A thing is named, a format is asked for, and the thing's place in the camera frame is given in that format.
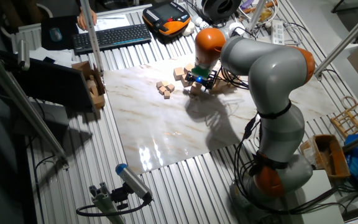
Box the yellow packet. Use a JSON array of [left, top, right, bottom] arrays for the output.
[[258, 7, 273, 22]]

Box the short aluminium profile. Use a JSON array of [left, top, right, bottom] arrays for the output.
[[88, 181, 127, 224]]

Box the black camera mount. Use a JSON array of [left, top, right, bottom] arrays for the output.
[[109, 182, 131, 211]]

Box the white power strip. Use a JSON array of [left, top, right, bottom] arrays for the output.
[[270, 19, 286, 46]]

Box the grey computer mouse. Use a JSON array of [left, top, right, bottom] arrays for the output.
[[48, 27, 63, 43]]

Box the black monitor screen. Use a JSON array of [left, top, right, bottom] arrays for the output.
[[9, 57, 95, 113]]

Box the black chair base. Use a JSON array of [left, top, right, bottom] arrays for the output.
[[331, 0, 358, 14]]

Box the grey camera blue cap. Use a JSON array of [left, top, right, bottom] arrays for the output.
[[114, 162, 154, 202]]

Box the black mouse pad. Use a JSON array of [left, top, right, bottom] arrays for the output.
[[40, 15, 80, 51]]

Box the aluminium frame post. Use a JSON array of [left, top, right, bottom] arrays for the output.
[[314, 2, 358, 79], [246, 0, 269, 32], [78, 0, 105, 75]]

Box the wooden stick rack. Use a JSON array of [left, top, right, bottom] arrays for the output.
[[330, 95, 358, 140]]

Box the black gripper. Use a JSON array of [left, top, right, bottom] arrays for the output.
[[184, 71, 218, 91]]

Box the white power adapter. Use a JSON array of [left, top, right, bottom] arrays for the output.
[[228, 21, 246, 37]]

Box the orange brown tray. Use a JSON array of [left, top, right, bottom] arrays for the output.
[[300, 133, 351, 180]]

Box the black round spool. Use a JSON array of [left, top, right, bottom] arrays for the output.
[[200, 0, 242, 23]]

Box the wooden stick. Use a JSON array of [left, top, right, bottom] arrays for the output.
[[243, 0, 278, 14]]

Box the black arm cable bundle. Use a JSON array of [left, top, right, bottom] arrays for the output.
[[219, 26, 349, 217]]

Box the white paper sheet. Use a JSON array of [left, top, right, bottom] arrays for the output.
[[29, 46, 74, 68], [76, 14, 131, 34]]

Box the grey depth camera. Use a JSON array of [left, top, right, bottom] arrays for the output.
[[16, 39, 31, 72]]

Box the green wrist mount flange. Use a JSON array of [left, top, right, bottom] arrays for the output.
[[192, 63, 211, 78]]

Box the orange black teach pendant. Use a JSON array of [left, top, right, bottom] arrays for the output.
[[142, 1, 192, 37]]

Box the black camera cable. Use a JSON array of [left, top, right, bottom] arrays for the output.
[[75, 194, 152, 218]]

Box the black cable connector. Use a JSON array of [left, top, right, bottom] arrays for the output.
[[242, 114, 259, 141]]

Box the brown cardboard box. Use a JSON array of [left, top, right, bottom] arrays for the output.
[[71, 60, 106, 110]]

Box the white egg shaped object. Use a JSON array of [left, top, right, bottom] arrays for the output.
[[181, 21, 196, 37]]

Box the bare person hand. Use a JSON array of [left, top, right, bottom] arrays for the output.
[[76, 5, 98, 31]]

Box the marble pattern mat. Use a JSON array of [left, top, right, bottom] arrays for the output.
[[103, 49, 340, 175]]

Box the black computer keyboard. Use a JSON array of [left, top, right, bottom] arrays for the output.
[[71, 23, 153, 56]]

